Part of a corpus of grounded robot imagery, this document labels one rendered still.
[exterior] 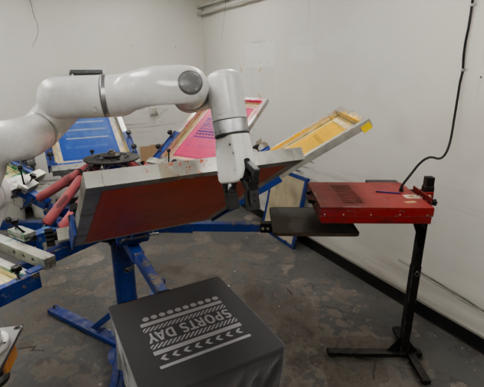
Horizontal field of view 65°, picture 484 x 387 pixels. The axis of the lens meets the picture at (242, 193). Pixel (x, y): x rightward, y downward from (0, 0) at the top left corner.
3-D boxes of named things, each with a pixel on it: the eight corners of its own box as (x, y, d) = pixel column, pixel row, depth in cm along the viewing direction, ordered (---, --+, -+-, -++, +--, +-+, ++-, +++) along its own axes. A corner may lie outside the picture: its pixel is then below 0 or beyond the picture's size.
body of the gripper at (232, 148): (206, 134, 85) (213, 185, 85) (225, 127, 76) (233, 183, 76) (236, 132, 88) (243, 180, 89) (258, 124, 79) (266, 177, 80)
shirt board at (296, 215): (341, 219, 242) (342, 206, 239) (359, 247, 203) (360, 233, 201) (130, 218, 244) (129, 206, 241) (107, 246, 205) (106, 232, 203)
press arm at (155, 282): (214, 366, 123) (213, 351, 121) (197, 373, 120) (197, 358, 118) (124, 231, 226) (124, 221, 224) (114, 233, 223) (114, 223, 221)
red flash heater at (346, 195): (404, 198, 240) (406, 180, 236) (439, 227, 196) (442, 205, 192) (306, 197, 241) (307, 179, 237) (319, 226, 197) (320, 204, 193)
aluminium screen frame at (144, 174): (305, 159, 108) (301, 147, 109) (85, 189, 81) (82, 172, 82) (210, 219, 177) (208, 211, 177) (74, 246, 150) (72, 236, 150)
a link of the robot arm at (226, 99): (167, 71, 76) (170, 84, 86) (176, 124, 77) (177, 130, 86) (242, 64, 78) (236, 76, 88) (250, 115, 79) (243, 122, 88)
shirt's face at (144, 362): (284, 346, 120) (284, 345, 119) (146, 402, 99) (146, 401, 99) (217, 277, 159) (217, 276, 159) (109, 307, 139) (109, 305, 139)
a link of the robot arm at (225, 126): (204, 126, 85) (207, 139, 85) (221, 118, 77) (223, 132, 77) (234, 124, 88) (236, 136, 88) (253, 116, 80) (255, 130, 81)
